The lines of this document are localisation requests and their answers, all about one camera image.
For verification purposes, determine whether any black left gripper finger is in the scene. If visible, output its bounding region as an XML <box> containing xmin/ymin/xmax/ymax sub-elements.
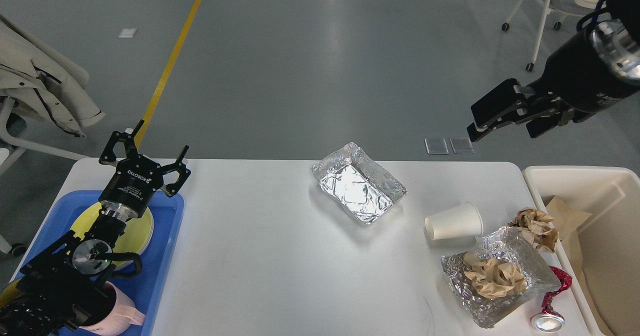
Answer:
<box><xmin>98</xmin><ymin>120</ymin><xmax>144</xmax><ymax>166</ymax></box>
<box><xmin>157</xmin><ymin>145</ymin><xmax>191</xmax><ymax>198</ymax></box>

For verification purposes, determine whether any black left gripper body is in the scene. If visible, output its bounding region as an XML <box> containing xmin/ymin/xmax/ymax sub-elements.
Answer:
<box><xmin>98</xmin><ymin>154</ymin><xmax>163</xmax><ymax>218</ymax></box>

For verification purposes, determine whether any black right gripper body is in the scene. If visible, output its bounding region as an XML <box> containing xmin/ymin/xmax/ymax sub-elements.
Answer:
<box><xmin>532</xmin><ymin>28</ymin><xmax>639</xmax><ymax>123</ymax></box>

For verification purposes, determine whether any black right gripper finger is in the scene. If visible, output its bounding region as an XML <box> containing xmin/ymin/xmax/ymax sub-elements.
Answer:
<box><xmin>466</xmin><ymin>78</ymin><xmax>563</xmax><ymax>142</ymax></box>
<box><xmin>526</xmin><ymin>111</ymin><xmax>575</xmax><ymax>139</ymax></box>

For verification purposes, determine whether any yellow plastic plate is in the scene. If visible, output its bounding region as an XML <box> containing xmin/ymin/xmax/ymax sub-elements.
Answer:
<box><xmin>70</xmin><ymin>203</ymin><xmax>148</xmax><ymax>253</ymax></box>

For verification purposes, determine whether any brown paper bag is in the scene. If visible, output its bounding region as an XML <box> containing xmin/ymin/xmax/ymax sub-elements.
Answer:
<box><xmin>545</xmin><ymin>195</ymin><xmax>614</xmax><ymax>336</ymax></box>

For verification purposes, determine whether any pink mug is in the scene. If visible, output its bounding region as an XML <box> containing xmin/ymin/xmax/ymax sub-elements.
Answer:
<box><xmin>80</xmin><ymin>281</ymin><xmax>146</xmax><ymax>336</ymax></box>

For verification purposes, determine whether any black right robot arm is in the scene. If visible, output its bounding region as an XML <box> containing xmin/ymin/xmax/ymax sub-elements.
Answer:
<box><xmin>467</xmin><ymin>0</ymin><xmax>640</xmax><ymax>142</ymax></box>

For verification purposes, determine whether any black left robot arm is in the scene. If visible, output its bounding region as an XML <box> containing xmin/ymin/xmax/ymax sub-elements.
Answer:
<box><xmin>1</xmin><ymin>121</ymin><xmax>191</xmax><ymax>336</ymax></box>

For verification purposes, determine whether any pale green plate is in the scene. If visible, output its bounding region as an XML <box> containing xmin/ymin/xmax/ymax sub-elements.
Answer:
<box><xmin>137</xmin><ymin>207</ymin><xmax>154</xmax><ymax>256</ymax></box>

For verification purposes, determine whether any crumpled brown paper ball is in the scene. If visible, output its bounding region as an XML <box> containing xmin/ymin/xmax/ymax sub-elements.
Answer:
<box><xmin>507</xmin><ymin>208</ymin><xmax>559</xmax><ymax>253</ymax></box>

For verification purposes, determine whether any blue plastic tray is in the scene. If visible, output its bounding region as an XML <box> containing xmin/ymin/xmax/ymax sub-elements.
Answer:
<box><xmin>19</xmin><ymin>190</ymin><xmax>185</xmax><ymax>336</ymax></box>

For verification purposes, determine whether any beige jacket on chair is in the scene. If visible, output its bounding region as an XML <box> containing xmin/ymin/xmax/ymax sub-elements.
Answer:
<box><xmin>0</xmin><ymin>15</ymin><xmax>105</xmax><ymax>137</ymax></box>

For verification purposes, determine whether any white paper cup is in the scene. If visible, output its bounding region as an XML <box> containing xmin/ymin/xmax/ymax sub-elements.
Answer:
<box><xmin>424</xmin><ymin>202</ymin><xmax>484</xmax><ymax>240</ymax></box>

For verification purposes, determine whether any aluminium foil tray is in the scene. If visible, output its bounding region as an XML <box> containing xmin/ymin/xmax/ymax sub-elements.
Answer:
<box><xmin>311</xmin><ymin>142</ymin><xmax>407</xmax><ymax>225</ymax></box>
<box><xmin>441</xmin><ymin>226</ymin><xmax>562</xmax><ymax>329</ymax></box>

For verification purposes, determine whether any teal yellow mug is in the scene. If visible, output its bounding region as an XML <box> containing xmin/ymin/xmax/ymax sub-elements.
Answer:
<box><xmin>0</xmin><ymin>279</ymin><xmax>22</xmax><ymax>310</ymax></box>

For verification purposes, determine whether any beige plastic bin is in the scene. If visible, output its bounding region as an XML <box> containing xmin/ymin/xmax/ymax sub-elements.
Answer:
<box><xmin>523</xmin><ymin>166</ymin><xmax>640</xmax><ymax>336</ymax></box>

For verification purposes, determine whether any crushed red can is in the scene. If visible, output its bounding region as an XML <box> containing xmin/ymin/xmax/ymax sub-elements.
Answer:
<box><xmin>530</xmin><ymin>266</ymin><xmax>573</xmax><ymax>333</ymax></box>

